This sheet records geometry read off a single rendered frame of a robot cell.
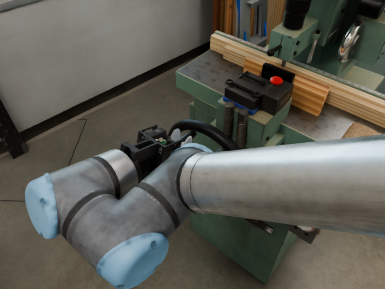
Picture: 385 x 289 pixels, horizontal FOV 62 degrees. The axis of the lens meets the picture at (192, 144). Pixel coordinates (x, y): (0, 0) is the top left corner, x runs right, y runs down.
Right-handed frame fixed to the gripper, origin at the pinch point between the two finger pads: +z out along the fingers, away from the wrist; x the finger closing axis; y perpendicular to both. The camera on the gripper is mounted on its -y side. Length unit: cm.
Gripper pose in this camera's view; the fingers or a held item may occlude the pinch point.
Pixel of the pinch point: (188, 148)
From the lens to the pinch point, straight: 75.2
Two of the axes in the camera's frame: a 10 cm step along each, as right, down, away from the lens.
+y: 2.2, -8.4, -5.0
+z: 6.0, -2.9, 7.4
